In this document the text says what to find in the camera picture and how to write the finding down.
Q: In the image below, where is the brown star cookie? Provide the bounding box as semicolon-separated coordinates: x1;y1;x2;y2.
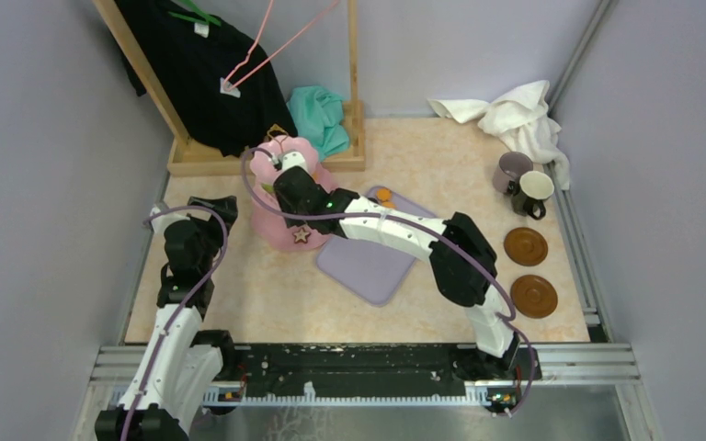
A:
292;227;312;244

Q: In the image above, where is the orange macaron top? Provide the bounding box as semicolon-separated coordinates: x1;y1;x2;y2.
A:
375;187;393;202

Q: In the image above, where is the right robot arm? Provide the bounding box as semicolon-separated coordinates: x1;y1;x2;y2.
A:
273;165;521;379

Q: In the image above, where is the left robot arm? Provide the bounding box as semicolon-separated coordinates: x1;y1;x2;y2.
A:
94;196;239;440

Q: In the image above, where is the pink three-tier cake stand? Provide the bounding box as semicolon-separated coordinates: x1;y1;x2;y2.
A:
249;124;338;252

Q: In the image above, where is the wooden clothes rack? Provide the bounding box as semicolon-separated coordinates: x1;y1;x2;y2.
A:
94;0;367;176

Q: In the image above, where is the teal cloth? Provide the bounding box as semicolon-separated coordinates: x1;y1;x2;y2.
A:
287;85;350;162

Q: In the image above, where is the lavender serving tray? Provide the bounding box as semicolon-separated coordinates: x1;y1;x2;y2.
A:
316;193;445;307

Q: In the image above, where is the black t-shirt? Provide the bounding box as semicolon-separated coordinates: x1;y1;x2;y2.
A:
117;0;298;156

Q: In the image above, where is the pink clothes hanger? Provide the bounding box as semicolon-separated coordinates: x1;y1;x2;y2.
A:
220;0;341;94

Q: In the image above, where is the green clothes hanger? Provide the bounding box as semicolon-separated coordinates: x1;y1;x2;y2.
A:
167;0;222;27

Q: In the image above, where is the purple mug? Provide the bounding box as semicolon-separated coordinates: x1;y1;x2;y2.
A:
492;152;533;195

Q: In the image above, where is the white towel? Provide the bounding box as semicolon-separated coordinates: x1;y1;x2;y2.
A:
427;80;571;191

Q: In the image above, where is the black cream-lined mug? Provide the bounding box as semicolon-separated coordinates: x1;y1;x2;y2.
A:
510;171;555;221

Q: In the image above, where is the brown saucer upper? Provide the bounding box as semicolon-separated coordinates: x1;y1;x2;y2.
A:
504;227;549;266

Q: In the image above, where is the brown saucer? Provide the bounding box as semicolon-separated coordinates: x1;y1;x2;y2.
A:
504;227;549;266
510;275;559;319

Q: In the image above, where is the brown saucer lower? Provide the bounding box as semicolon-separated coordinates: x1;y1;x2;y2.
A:
510;275;559;319

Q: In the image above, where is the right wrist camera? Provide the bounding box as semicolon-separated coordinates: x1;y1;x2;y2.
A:
276;150;309;173

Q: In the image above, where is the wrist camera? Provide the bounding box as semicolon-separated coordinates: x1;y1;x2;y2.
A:
276;150;309;173
143;202;188;235

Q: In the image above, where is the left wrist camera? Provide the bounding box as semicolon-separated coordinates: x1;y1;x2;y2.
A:
143;202;188;235

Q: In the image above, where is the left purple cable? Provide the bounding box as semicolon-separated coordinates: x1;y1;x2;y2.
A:
118;205;231;441

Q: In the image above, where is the purple cable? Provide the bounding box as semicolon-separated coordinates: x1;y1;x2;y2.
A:
118;205;231;441
240;145;538;418

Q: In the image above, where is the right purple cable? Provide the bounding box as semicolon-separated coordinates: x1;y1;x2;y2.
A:
240;145;538;418

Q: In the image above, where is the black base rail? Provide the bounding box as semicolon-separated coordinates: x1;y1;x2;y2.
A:
87;342;641;409

